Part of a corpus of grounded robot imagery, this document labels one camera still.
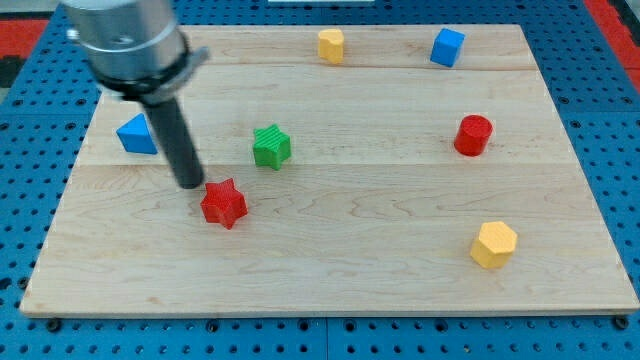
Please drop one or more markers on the light wooden board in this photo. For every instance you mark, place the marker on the light wooden board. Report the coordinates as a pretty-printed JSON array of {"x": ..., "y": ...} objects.
[{"x": 374, "y": 213}]

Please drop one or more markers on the green star block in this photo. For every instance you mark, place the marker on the green star block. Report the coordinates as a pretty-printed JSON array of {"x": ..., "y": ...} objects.
[{"x": 271, "y": 147}]

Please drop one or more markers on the red cylinder block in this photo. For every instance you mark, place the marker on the red cylinder block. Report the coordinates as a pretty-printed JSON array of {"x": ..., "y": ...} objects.
[{"x": 473, "y": 135}]

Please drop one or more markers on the yellow hexagon block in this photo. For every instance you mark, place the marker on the yellow hexagon block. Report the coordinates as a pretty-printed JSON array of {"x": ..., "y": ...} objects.
[{"x": 494, "y": 245}]

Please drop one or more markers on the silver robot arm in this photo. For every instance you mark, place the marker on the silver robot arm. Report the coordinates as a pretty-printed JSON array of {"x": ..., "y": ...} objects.
[{"x": 136, "y": 49}]

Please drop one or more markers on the blue triangle block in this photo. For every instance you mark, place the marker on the blue triangle block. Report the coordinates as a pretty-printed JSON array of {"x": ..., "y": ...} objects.
[{"x": 135, "y": 136}]

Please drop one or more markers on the yellow heart block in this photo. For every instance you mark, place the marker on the yellow heart block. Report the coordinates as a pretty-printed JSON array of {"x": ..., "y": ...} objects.
[{"x": 331, "y": 45}]

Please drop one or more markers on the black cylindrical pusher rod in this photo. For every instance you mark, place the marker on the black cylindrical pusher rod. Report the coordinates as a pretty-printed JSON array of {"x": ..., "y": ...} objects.
[{"x": 174, "y": 138}]

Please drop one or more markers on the blue cube block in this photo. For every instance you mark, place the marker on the blue cube block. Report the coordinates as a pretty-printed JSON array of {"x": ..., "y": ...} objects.
[{"x": 447, "y": 47}]

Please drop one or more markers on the red star block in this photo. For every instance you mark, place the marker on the red star block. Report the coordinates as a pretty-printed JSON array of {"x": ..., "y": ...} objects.
[{"x": 223, "y": 203}]

